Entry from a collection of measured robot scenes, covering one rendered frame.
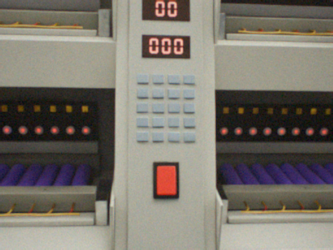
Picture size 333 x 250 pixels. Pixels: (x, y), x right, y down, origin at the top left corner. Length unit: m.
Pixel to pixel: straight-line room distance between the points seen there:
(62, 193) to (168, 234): 0.13
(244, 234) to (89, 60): 0.23
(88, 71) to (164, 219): 0.16
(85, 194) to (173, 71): 0.16
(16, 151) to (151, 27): 0.27
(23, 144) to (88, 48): 0.21
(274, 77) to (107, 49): 0.17
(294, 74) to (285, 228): 0.16
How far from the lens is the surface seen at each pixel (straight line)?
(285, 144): 0.56
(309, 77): 0.42
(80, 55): 0.38
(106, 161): 0.56
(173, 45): 0.37
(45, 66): 0.39
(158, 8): 0.38
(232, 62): 0.39
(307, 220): 0.45
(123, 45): 0.37
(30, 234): 0.41
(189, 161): 0.36
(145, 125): 0.35
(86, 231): 0.40
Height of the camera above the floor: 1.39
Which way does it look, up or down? 5 degrees up
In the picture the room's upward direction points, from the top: straight up
